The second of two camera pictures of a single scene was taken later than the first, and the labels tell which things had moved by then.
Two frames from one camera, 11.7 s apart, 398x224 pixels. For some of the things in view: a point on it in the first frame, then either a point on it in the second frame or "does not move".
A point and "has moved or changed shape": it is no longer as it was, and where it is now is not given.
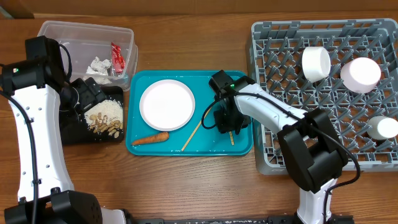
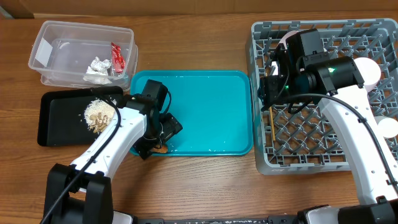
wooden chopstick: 208,112 has moved or changed shape
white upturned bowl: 360,75 does not move
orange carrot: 160,137 has moved or changed shape
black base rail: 331,219 does not move
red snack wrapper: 118,60 does not move
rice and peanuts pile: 107,116 does not move
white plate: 166,104 -> 282,40
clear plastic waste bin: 106,53 does not move
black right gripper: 224,128 -> 269,91
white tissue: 98,66 does not move
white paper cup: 382,127 does not move
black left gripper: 91,93 -> 171,127
